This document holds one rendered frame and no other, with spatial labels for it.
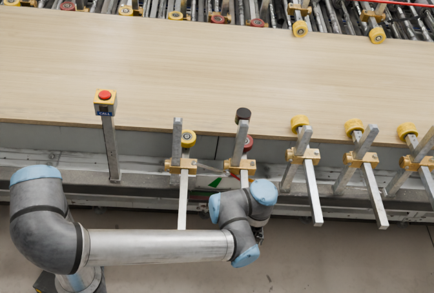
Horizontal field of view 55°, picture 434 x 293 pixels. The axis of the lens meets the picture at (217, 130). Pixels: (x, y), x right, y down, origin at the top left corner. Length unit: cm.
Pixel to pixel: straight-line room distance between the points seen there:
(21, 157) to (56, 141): 18
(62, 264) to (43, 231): 8
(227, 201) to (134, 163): 86
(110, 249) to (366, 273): 194
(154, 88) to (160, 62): 19
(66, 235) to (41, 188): 13
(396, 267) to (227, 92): 150
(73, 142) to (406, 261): 204
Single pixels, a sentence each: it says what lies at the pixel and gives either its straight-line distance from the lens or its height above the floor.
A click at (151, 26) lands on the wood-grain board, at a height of 90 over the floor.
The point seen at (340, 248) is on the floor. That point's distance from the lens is 273.
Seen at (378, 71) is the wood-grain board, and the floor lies 90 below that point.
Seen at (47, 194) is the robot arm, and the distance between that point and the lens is 104.
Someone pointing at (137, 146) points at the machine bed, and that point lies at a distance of 205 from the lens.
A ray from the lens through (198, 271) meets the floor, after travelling 248.
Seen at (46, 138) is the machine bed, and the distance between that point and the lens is 212.
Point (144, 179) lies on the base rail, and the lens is 192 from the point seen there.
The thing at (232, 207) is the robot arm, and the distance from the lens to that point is 129.
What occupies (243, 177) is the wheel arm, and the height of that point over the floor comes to 86.
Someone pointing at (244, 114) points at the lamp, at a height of 113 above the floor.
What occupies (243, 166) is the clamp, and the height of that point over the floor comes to 87.
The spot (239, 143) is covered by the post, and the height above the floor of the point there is 102.
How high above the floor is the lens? 229
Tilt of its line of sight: 49 degrees down
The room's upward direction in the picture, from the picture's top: 9 degrees clockwise
